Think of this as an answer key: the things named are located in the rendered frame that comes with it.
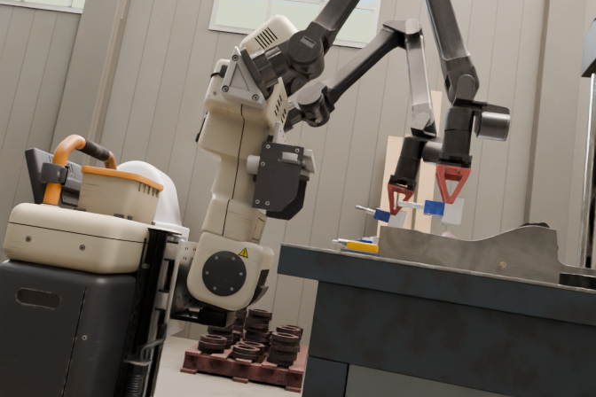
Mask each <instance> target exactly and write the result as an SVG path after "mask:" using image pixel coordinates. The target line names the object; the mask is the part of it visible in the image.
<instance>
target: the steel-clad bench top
mask: <svg viewBox="0 0 596 397"><path fill-rule="evenodd" d="M280 245H282V246H288V247H294V248H300V249H305V250H311V251H317V252H323V253H334V254H339V255H346V256H351V257H357V258H363V259H369V260H375V261H385V262H392V263H397V264H404V265H409V266H415V267H421V268H427V269H438V270H443V271H450V272H455V273H461V274H467V275H473V276H484V277H489V278H496V279H501V280H507V281H513V282H519V283H525V284H535V285H542V286H547V287H553V288H559V289H565V290H571V291H576V292H587V293H593V294H596V291H595V290H589V289H585V288H580V287H579V288H577V287H572V286H566V285H560V284H549V283H543V282H537V281H531V280H525V279H520V278H513V277H508V276H497V275H491V274H485V273H479V272H473V271H467V270H461V269H450V268H445V267H438V266H433V265H427V264H423V263H415V262H409V261H398V260H392V259H386V258H381V257H374V256H369V255H362V254H356V253H345V252H339V251H334V250H330V249H322V248H316V247H310V246H304V245H294V244H288V243H280Z"/></svg>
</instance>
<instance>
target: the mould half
mask: <svg viewBox="0 0 596 397"><path fill-rule="evenodd" d="M378 247H379V251H378V253H381V254H382V255H383V256H382V258H386V259H392V260H398V261H409V262H415V263H423V264H427V265H433V266H438V267H445V268H450V269H461V270H467V271H473V272H479V273H485V274H491V275H497V276H508V277H513V278H520V279H525V280H531V281H537V282H543V283H549V284H559V277H560V273H570V274H578V275H585V276H596V269H588V268H581V267H575V266H569V265H565V264H563V263H562V262H560V261H559V260H558V245H557V231H556V230H553V229H549V228H546V227H541V226H524V227H520V228H516V229H513V230H509V231H506V232H503V233H500V234H497V235H495V236H492V237H487V238H484V239H479V240H464V239H458V238H454V237H446V236H441V235H436V234H431V233H426V232H421V231H419V230H411V229H405V228H398V227H391V226H385V225H381V226H380V234H379V241H378ZM501 261H503V262H505V263H506V267H505V268H503V269H502V268H500V267H499V266H498V264H499V263H500V262H501Z"/></svg>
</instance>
